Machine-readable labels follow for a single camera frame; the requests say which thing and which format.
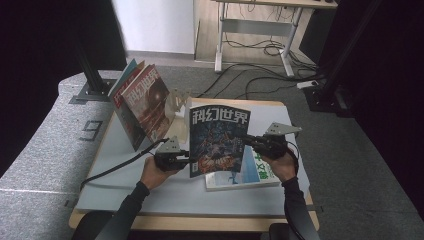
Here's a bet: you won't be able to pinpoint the white magazine green lettering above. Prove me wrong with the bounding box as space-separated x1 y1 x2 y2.
204 144 282 192

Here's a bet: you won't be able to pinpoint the black metal stand square base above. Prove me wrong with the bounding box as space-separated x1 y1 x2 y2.
69 33 123 103

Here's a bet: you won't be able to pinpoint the wooden table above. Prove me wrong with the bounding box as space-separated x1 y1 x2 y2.
68 95 320 233

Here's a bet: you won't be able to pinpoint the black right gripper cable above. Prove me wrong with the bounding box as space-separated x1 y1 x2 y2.
285 141 302 175

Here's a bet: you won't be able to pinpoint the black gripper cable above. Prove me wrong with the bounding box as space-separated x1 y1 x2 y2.
79 137 170 192
285 141 302 175

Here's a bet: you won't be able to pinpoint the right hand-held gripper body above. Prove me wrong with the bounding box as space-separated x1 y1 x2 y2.
254 122 303 161

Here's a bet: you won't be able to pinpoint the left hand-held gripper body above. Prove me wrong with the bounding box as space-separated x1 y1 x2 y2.
153 135 184 173

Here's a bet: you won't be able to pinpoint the dark curtain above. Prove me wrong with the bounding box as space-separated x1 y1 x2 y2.
0 0 130 178
316 0 424 214

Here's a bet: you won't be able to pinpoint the person's right leg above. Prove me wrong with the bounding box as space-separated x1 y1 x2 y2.
268 223 290 240

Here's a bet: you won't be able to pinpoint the reddish brown science fiction magazine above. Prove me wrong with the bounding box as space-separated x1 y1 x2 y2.
120 63 177 145

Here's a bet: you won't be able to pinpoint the person's right hand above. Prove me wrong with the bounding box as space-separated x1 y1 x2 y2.
262 151 299 183

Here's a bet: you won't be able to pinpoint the black slanted metal stand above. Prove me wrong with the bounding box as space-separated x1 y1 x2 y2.
302 0 384 118

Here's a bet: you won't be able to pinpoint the beige expandable book rack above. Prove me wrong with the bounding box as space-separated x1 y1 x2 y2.
162 87 194 148

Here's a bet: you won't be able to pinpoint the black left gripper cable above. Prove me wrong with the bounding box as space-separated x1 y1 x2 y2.
79 137 170 192

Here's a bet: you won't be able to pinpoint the person's left hand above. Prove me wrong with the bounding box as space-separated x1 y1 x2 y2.
139 156 180 191

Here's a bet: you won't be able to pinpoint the white metal desk frame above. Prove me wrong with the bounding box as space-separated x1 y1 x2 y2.
212 0 338 78

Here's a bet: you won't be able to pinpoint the white power strip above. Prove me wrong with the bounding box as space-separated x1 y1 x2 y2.
296 79 320 91

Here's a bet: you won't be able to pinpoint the dark blue lava magazine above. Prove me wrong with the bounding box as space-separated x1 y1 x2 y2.
188 104 252 179

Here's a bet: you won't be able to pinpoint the black floor cables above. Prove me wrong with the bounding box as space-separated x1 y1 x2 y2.
196 39 326 101

